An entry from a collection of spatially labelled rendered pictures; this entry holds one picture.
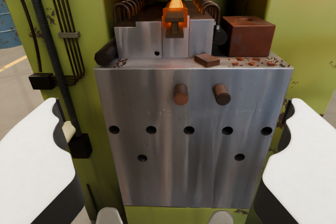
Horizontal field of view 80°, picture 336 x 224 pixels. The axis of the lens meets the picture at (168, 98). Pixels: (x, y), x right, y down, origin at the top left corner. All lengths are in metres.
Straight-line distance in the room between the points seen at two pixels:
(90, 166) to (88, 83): 0.39
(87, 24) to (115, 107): 0.26
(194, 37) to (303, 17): 0.32
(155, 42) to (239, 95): 0.20
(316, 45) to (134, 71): 0.50
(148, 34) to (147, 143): 0.25
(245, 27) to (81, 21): 0.41
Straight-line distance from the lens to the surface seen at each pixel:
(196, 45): 0.44
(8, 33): 4.96
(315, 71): 0.73
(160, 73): 0.39
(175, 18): 0.32
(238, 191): 0.65
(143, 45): 0.44
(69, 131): 0.75
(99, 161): 0.89
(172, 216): 0.73
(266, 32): 0.46
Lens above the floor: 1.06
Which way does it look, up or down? 30 degrees down
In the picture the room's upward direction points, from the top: 1 degrees counter-clockwise
